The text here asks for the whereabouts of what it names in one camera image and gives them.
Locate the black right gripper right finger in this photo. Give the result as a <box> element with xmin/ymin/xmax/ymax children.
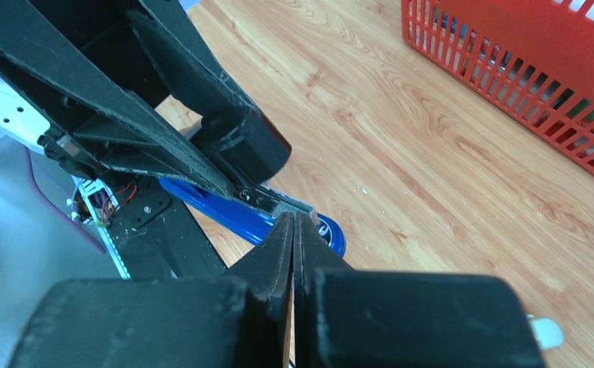
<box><xmin>293</xmin><ymin>215</ymin><xmax>546</xmax><ymax>367</ymax></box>

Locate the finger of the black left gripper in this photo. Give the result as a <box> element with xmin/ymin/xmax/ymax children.
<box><xmin>0</xmin><ymin>1</ymin><xmax>236</xmax><ymax>198</ymax></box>
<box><xmin>126</xmin><ymin>0</ymin><xmax>257</xmax><ymax>133</ymax></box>

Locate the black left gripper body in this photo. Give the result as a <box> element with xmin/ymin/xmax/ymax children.
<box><xmin>32</xmin><ymin>1</ymin><xmax>205</xmax><ymax>183</ymax></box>

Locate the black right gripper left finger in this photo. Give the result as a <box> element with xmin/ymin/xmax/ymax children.
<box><xmin>8</xmin><ymin>213</ymin><xmax>295</xmax><ymax>367</ymax></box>

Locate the blue and black stapler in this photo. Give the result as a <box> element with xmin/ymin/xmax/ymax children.
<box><xmin>158</xmin><ymin>107</ymin><xmax>347</xmax><ymax>259</ymax></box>

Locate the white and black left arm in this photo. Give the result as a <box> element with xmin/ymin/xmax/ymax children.
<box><xmin>0</xmin><ymin>1</ymin><xmax>264</xmax><ymax>198</ymax></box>

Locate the grey and white stapler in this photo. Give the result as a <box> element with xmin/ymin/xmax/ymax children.
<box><xmin>527</xmin><ymin>314</ymin><xmax>565</xmax><ymax>350</ymax></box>

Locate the red plastic shopping basket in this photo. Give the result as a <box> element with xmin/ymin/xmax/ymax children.
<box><xmin>401</xmin><ymin>1</ymin><xmax>594</xmax><ymax>175</ymax></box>

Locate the white slotted cable duct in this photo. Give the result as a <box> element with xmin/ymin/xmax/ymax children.
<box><xmin>71</xmin><ymin>176</ymin><xmax>130</xmax><ymax>280</ymax></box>

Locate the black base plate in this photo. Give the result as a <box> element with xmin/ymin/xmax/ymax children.
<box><xmin>107</xmin><ymin>177</ymin><xmax>226</xmax><ymax>280</ymax></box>

